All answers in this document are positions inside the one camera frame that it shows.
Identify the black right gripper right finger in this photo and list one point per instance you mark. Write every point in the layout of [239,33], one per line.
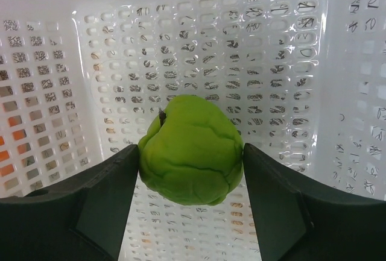
[299,218]

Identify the bumpy green lime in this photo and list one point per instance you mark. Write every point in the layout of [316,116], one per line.
[191,153]

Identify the white perforated plastic basket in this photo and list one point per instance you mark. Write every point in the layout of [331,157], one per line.
[211,47]

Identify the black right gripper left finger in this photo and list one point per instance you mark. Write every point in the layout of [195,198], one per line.
[80,218]

